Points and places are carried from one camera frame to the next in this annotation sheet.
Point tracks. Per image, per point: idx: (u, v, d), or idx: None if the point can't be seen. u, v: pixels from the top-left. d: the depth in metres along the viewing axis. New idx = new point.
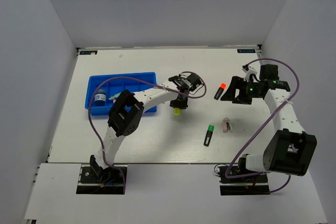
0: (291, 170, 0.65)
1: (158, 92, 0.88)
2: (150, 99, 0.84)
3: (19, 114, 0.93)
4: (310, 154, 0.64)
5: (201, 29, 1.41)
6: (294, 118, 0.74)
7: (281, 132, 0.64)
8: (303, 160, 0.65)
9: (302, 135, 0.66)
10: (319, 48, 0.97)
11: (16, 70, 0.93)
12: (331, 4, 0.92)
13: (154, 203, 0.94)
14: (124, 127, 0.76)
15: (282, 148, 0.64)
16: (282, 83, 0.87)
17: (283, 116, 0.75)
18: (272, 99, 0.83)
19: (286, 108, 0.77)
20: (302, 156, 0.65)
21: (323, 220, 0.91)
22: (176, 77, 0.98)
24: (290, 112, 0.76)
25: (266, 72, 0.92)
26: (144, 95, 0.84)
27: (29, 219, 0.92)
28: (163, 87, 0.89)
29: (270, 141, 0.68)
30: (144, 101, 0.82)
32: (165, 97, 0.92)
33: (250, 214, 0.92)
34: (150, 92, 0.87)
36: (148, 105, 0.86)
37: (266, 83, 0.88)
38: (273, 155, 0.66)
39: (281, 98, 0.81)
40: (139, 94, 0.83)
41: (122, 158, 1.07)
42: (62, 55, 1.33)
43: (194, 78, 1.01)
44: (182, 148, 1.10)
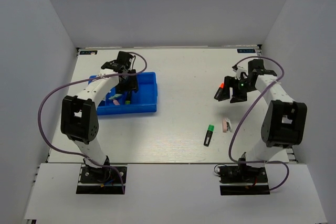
0: (288, 139, 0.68)
1: (98, 83, 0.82)
2: (96, 92, 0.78)
3: (19, 115, 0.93)
4: (303, 119, 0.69)
5: (201, 29, 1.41)
6: (284, 92, 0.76)
7: (275, 104, 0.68)
8: (297, 127, 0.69)
9: (293, 104, 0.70)
10: (319, 48, 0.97)
11: (16, 69, 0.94)
12: (331, 4, 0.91)
13: (154, 204, 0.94)
14: (85, 130, 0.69)
15: (277, 117, 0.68)
16: (269, 71, 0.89)
17: (274, 91, 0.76)
18: (262, 82, 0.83)
19: (275, 86, 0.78)
20: (296, 124, 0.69)
21: (323, 220, 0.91)
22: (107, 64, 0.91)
24: (279, 88, 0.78)
25: (255, 63, 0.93)
26: (87, 92, 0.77)
27: (29, 219, 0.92)
28: (100, 77, 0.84)
29: (265, 115, 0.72)
30: (91, 96, 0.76)
32: (108, 86, 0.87)
33: (250, 214, 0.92)
34: (91, 86, 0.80)
36: (97, 99, 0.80)
37: (255, 73, 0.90)
38: (270, 127, 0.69)
39: (269, 79, 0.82)
40: (82, 93, 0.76)
41: (122, 158, 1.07)
42: (62, 55, 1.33)
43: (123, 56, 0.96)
44: (182, 148, 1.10)
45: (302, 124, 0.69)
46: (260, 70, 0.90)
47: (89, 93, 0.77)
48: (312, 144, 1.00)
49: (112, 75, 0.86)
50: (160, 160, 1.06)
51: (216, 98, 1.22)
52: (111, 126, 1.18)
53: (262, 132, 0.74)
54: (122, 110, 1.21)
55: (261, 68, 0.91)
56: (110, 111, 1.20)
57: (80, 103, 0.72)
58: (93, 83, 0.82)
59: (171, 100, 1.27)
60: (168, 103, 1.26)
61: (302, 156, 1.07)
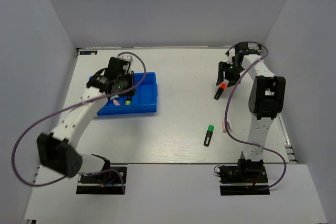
0: (271, 108, 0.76)
1: (80, 113, 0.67)
2: (75, 126, 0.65)
3: (18, 115, 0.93)
4: (283, 91, 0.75)
5: (201, 29, 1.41)
6: (266, 68, 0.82)
7: (258, 79, 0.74)
8: (279, 97, 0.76)
9: (273, 78, 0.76)
10: (319, 48, 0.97)
11: (16, 70, 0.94)
12: (330, 4, 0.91)
13: (154, 203, 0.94)
14: (65, 172, 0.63)
15: (260, 90, 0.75)
16: (254, 50, 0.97)
17: (258, 68, 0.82)
18: (248, 62, 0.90)
19: (259, 64, 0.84)
20: (277, 95, 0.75)
21: (323, 220, 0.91)
22: (95, 77, 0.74)
24: (262, 66, 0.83)
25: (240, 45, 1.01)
26: (65, 126, 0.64)
27: (29, 219, 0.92)
28: (81, 103, 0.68)
29: (251, 88, 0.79)
30: (69, 134, 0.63)
32: (94, 110, 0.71)
33: (250, 214, 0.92)
34: (71, 117, 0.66)
36: (80, 132, 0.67)
37: (240, 53, 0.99)
38: (255, 99, 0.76)
39: (253, 59, 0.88)
40: (59, 129, 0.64)
41: (122, 158, 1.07)
42: (62, 56, 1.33)
43: (117, 65, 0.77)
44: (182, 148, 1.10)
45: (283, 95, 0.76)
46: (245, 49, 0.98)
47: (67, 129, 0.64)
48: (313, 144, 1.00)
49: (96, 99, 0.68)
50: (160, 160, 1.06)
51: (214, 97, 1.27)
52: (111, 126, 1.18)
53: (250, 105, 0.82)
54: (122, 110, 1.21)
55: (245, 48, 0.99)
56: (110, 111, 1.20)
57: (56, 142, 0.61)
58: (74, 112, 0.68)
59: (171, 100, 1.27)
60: (168, 103, 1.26)
61: (302, 156, 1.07)
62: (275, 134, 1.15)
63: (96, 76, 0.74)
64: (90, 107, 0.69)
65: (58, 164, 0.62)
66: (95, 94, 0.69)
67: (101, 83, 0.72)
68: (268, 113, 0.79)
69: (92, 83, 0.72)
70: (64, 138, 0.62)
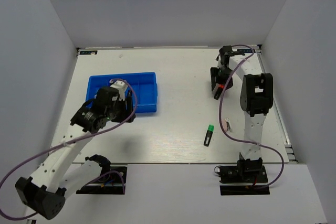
0: (262, 105, 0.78)
1: (60, 156, 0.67)
2: (55, 171, 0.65)
3: (18, 115, 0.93)
4: (271, 87, 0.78)
5: (201, 29, 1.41)
6: (253, 67, 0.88)
7: (247, 77, 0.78)
8: (269, 93, 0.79)
9: (261, 75, 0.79)
10: (319, 48, 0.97)
11: (16, 70, 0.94)
12: (330, 4, 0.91)
13: (154, 203, 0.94)
14: (44, 213, 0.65)
15: (250, 88, 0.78)
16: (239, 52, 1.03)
17: (245, 68, 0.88)
18: (234, 63, 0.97)
19: (245, 64, 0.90)
20: (266, 92, 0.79)
21: (323, 220, 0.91)
22: (80, 114, 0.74)
24: (248, 65, 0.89)
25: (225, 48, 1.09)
26: (44, 171, 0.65)
27: (29, 219, 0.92)
28: (63, 145, 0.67)
29: (242, 87, 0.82)
30: (47, 180, 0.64)
32: (78, 149, 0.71)
33: (250, 214, 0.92)
34: (52, 159, 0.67)
36: (62, 174, 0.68)
37: (226, 54, 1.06)
38: (246, 97, 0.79)
39: (238, 59, 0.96)
40: (38, 174, 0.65)
41: (122, 158, 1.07)
42: (61, 56, 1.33)
43: (104, 99, 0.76)
44: (182, 148, 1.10)
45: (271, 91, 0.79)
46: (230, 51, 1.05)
47: (46, 174, 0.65)
48: (312, 144, 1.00)
49: (78, 140, 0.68)
50: (160, 160, 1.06)
51: (213, 96, 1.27)
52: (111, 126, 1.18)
53: (241, 104, 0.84)
54: None
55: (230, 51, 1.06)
56: None
57: (34, 188, 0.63)
58: (55, 153, 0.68)
59: (171, 100, 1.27)
60: (168, 103, 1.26)
61: (302, 157, 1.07)
62: (275, 134, 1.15)
63: (82, 110, 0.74)
64: (72, 148, 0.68)
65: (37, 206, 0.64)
66: (79, 134, 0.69)
67: (85, 120, 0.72)
68: (260, 110, 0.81)
69: (76, 118, 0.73)
70: (42, 184, 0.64)
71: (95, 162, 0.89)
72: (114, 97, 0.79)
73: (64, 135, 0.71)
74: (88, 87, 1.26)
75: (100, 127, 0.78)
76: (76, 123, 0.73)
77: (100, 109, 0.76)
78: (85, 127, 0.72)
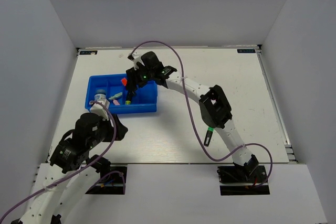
0: (224, 114, 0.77)
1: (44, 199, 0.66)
2: (42, 215, 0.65)
3: (19, 116, 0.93)
4: (223, 95, 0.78)
5: (201, 29, 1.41)
6: (197, 84, 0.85)
7: (201, 99, 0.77)
8: (224, 100, 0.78)
9: (210, 90, 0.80)
10: (318, 49, 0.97)
11: (16, 70, 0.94)
12: (329, 4, 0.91)
13: (155, 203, 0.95)
14: None
15: (208, 105, 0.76)
16: (170, 67, 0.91)
17: (192, 88, 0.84)
18: (173, 84, 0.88)
19: (188, 82, 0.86)
20: (222, 100, 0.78)
21: (324, 220, 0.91)
22: (58, 154, 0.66)
24: (192, 82, 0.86)
25: (151, 63, 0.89)
26: (32, 215, 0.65)
27: None
28: (44, 188, 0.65)
29: (202, 110, 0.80)
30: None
32: (64, 187, 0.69)
33: (250, 214, 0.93)
34: (38, 202, 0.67)
36: (51, 212, 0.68)
37: (160, 77, 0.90)
38: (208, 114, 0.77)
39: (177, 78, 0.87)
40: (25, 218, 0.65)
41: (121, 159, 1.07)
42: (61, 56, 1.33)
43: (83, 132, 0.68)
44: (182, 148, 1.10)
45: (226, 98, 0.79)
46: (161, 71, 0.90)
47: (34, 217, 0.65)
48: (312, 144, 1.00)
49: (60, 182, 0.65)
50: (159, 160, 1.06)
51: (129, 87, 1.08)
52: None
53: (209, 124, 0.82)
54: (122, 110, 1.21)
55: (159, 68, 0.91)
56: (116, 110, 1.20)
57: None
58: (41, 196, 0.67)
59: (171, 99, 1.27)
60: (168, 103, 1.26)
61: (302, 157, 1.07)
62: (276, 134, 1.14)
63: (61, 147, 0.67)
64: (54, 191, 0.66)
65: None
66: None
67: (64, 159, 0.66)
68: (224, 118, 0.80)
69: (54, 159, 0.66)
70: None
71: (92, 169, 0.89)
72: (94, 126, 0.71)
73: (46, 176, 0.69)
74: (89, 87, 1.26)
75: (82, 160, 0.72)
76: (56, 162, 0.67)
77: (81, 142, 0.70)
78: (65, 166, 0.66)
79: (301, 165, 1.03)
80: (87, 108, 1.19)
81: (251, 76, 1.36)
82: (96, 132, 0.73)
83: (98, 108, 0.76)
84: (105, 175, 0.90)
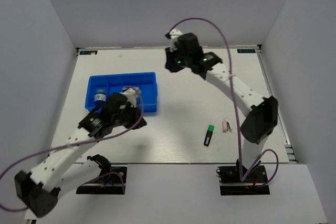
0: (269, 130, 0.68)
1: (63, 156, 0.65)
2: (54, 170, 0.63)
3: (19, 116, 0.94)
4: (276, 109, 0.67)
5: (201, 29, 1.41)
6: (247, 89, 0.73)
7: (253, 112, 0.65)
8: (274, 117, 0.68)
9: (264, 102, 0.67)
10: (318, 49, 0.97)
11: (16, 70, 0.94)
12: (329, 5, 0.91)
13: (155, 203, 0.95)
14: (37, 210, 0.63)
15: (259, 121, 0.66)
16: (213, 57, 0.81)
17: (241, 93, 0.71)
18: (216, 80, 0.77)
19: (236, 83, 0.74)
20: (272, 116, 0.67)
21: (324, 220, 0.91)
22: (86, 121, 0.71)
24: (240, 84, 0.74)
25: (190, 46, 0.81)
26: (44, 169, 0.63)
27: (30, 219, 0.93)
28: (66, 145, 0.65)
29: (246, 120, 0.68)
30: (45, 177, 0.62)
32: (81, 152, 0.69)
33: (250, 214, 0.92)
34: (53, 158, 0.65)
36: (61, 173, 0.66)
37: (199, 65, 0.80)
38: (255, 129, 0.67)
39: (223, 74, 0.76)
40: (37, 170, 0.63)
41: (121, 159, 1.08)
42: (61, 55, 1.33)
43: (112, 106, 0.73)
44: (181, 148, 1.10)
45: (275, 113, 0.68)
46: (203, 59, 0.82)
47: (46, 171, 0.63)
48: (313, 144, 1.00)
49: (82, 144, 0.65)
50: (159, 160, 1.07)
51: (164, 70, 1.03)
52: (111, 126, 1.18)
53: (245, 134, 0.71)
54: None
55: (201, 56, 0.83)
56: None
57: (32, 182, 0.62)
58: (58, 153, 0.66)
59: (170, 99, 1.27)
60: (168, 103, 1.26)
61: (302, 157, 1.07)
62: (275, 134, 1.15)
63: (90, 116, 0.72)
64: (74, 150, 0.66)
65: (30, 204, 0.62)
66: (84, 138, 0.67)
67: (93, 126, 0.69)
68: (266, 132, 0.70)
69: (83, 124, 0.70)
70: (40, 181, 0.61)
71: (96, 164, 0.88)
72: (122, 105, 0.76)
73: (70, 136, 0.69)
74: (89, 87, 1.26)
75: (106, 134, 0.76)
76: (83, 127, 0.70)
77: (107, 117, 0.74)
78: (91, 132, 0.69)
79: (301, 166, 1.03)
80: (87, 108, 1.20)
81: (251, 76, 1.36)
82: (122, 111, 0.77)
83: (129, 93, 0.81)
84: (106, 174, 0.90)
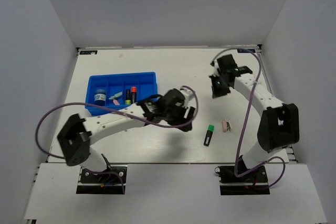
0: (287, 141, 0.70)
1: (116, 119, 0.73)
2: (104, 127, 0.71)
3: (19, 115, 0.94)
4: (296, 120, 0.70)
5: (201, 29, 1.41)
6: (270, 95, 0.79)
7: (267, 112, 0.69)
8: (294, 128, 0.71)
9: (283, 108, 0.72)
10: (318, 49, 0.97)
11: (16, 70, 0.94)
12: (329, 4, 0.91)
13: (155, 203, 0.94)
14: (71, 153, 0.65)
15: (274, 124, 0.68)
16: (244, 67, 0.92)
17: (261, 96, 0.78)
18: (242, 85, 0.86)
19: (259, 88, 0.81)
20: (291, 125, 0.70)
21: (324, 220, 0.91)
22: (144, 102, 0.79)
24: (263, 91, 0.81)
25: (224, 61, 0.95)
26: (97, 122, 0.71)
27: (29, 219, 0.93)
28: (123, 113, 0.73)
29: (261, 125, 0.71)
30: (95, 129, 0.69)
32: (127, 125, 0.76)
33: (250, 214, 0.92)
34: (106, 118, 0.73)
36: (103, 134, 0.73)
37: (230, 73, 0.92)
38: (269, 132, 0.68)
39: (249, 81, 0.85)
40: (91, 120, 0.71)
41: (121, 159, 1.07)
42: (61, 55, 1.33)
43: (169, 99, 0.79)
44: (182, 148, 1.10)
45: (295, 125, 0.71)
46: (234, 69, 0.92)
47: (98, 125, 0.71)
48: (313, 144, 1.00)
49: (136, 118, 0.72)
50: (159, 160, 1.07)
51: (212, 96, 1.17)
52: None
53: (260, 141, 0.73)
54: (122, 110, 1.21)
55: (233, 67, 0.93)
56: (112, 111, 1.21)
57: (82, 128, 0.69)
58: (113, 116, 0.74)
59: None
60: None
61: (302, 156, 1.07)
62: None
63: (148, 100, 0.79)
64: (127, 120, 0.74)
65: (71, 146, 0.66)
66: (138, 114, 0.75)
67: (147, 109, 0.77)
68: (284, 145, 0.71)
69: (140, 103, 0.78)
70: (90, 129, 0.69)
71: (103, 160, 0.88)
72: (179, 102, 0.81)
73: (126, 108, 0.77)
74: (89, 87, 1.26)
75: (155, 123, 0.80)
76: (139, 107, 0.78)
77: (162, 107, 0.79)
78: (144, 114, 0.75)
79: (301, 166, 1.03)
80: (87, 108, 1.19)
81: None
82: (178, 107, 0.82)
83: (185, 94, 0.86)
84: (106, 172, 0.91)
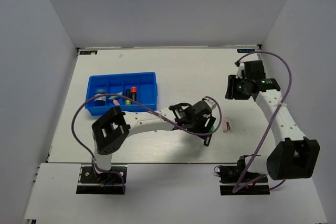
0: (297, 177, 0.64)
1: (153, 118, 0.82)
2: (140, 124, 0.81)
3: (19, 115, 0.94)
4: (314, 158, 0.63)
5: (201, 29, 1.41)
6: (292, 123, 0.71)
7: (284, 143, 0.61)
8: (308, 166, 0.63)
9: (303, 142, 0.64)
10: (318, 49, 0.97)
11: (16, 70, 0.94)
12: (329, 4, 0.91)
13: (155, 203, 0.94)
14: (104, 145, 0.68)
15: (289, 159, 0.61)
16: (271, 82, 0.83)
17: (282, 122, 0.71)
18: (264, 102, 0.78)
19: (282, 113, 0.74)
20: (307, 162, 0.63)
21: (324, 220, 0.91)
22: (177, 107, 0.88)
24: (286, 116, 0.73)
25: (252, 69, 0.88)
26: (135, 118, 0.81)
27: (29, 219, 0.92)
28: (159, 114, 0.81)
29: (274, 152, 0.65)
30: (132, 125, 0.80)
32: (160, 125, 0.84)
33: (250, 214, 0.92)
34: (144, 116, 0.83)
36: (138, 129, 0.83)
37: (255, 83, 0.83)
38: (280, 165, 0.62)
39: (273, 99, 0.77)
40: (130, 116, 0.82)
41: (121, 159, 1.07)
42: (62, 56, 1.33)
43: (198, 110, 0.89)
44: (182, 148, 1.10)
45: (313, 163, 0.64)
46: (261, 81, 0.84)
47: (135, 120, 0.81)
48: None
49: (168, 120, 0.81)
50: (159, 160, 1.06)
51: (225, 97, 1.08)
52: None
53: (269, 167, 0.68)
54: None
55: (261, 79, 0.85)
56: None
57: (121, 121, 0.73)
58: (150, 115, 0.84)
59: (171, 99, 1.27)
60: (169, 103, 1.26)
61: None
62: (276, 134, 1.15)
63: (179, 107, 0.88)
64: (159, 121, 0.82)
65: (107, 138, 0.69)
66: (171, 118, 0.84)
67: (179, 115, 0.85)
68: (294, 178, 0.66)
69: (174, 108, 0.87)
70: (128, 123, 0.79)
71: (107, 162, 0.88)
72: (206, 113, 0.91)
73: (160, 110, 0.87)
74: (89, 87, 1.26)
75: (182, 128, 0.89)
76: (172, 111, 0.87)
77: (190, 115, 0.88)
78: (178, 119, 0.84)
79: None
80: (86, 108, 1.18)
81: None
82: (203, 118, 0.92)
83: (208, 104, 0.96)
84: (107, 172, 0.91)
